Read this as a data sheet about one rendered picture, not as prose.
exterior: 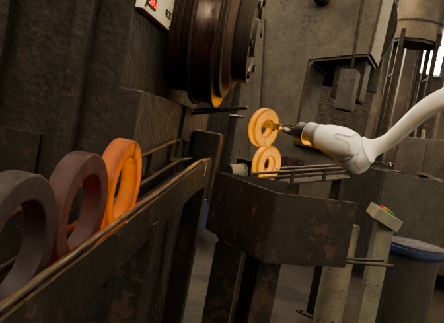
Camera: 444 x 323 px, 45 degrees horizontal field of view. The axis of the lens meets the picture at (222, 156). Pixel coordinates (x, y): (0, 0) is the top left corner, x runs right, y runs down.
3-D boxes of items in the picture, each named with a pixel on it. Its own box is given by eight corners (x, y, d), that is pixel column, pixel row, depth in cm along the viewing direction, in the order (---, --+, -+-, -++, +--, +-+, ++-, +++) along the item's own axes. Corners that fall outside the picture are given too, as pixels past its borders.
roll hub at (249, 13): (226, 74, 154) (244, -23, 153) (236, 84, 182) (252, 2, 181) (245, 78, 154) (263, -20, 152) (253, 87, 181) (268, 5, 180)
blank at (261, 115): (250, 106, 205) (257, 107, 203) (275, 107, 216) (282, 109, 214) (244, 146, 208) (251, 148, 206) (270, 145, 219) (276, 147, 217)
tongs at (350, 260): (381, 261, 122) (382, 257, 122) (394, 268, 119) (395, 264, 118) (256, 252, 106) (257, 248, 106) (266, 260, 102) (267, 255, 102)
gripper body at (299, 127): (298, 142, 194) (278, 137, 201) (311, 144, 201) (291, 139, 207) (303, 122, 194) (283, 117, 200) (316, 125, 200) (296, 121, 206)
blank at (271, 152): (246, 176, 211) (252, 177, 208) (259, 139, 212) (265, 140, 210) (267, 186, 222) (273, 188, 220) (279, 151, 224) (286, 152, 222)
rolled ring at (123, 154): (104, 178, 86) (85, 174, 86) (108, 259, 96) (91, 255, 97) (143, 121, 101) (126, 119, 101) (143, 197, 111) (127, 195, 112)
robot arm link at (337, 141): (308, 144, 189) (324, 158, 198) (345, 154, 178) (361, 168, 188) (320, 117, 190) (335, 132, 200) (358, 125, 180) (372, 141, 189)
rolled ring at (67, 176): (113, 142, 87) (94, 138, 88) (62, 170, 70) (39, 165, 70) (103, 245, 92) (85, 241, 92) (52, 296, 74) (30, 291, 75)
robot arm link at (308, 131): (324, 150, 197) (310, 146, 201) (329, 125, 196) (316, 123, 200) (310, 147, 190) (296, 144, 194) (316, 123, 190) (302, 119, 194)
